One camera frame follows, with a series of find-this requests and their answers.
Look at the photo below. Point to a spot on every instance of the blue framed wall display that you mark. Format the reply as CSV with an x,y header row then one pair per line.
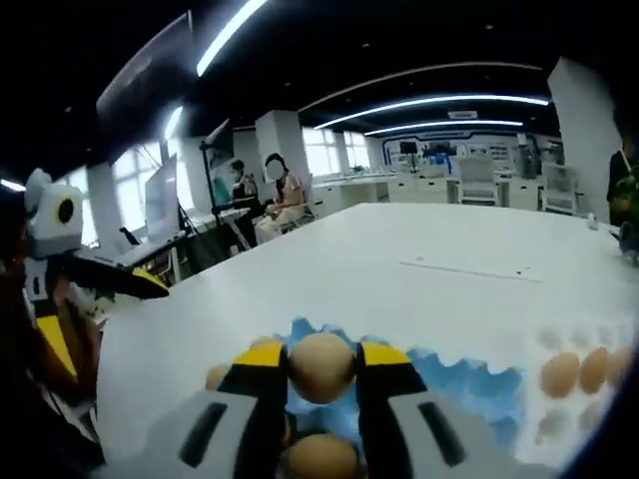
x,y
424,149

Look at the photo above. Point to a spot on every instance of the ceiling light strip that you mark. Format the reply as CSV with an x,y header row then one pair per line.
x,y
173,124
449,122
210,57
439,99

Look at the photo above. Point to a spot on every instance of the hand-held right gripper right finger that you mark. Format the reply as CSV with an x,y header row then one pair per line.
x,y
409,439

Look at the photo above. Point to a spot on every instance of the small white object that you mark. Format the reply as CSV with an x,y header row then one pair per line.
x,y
592,222

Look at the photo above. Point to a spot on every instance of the dark grey object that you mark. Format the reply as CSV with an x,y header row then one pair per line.
x,y
630,244

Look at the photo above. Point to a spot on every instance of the blue egg tray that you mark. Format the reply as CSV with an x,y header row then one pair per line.
x,y
464,394

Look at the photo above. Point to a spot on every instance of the white computer monitor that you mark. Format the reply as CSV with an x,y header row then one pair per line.
x,y
162,199

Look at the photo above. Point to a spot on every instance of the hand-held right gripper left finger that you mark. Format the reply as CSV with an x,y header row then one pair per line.
x,y
224,439

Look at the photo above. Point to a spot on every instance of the ceiling air vent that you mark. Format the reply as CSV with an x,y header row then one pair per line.
x,y
461,115

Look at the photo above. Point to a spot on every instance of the white mesh chair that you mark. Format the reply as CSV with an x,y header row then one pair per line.
x,y
561,187
478,179

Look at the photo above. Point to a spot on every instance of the white cabinet counter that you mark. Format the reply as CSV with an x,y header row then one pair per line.
x,y
349,192

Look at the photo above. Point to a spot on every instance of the white egg tray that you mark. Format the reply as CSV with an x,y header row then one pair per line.
x,y
569,334

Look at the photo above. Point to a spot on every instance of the cluster of brown eggs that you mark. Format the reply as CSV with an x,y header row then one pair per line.
x,y
559,374

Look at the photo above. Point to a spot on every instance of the single brown egg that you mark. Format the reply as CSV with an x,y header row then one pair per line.
x,y
322,459
217,379
322,366

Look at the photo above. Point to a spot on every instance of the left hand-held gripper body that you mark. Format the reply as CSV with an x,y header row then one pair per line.
x,y
55,224

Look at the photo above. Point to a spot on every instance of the white table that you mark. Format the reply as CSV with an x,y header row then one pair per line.
x,y
349,274

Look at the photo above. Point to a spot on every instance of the dark hanging screen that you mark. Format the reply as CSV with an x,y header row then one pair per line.
x,y
145,85

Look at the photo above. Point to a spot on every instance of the screen on black stand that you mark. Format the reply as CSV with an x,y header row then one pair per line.
x,y
219,137

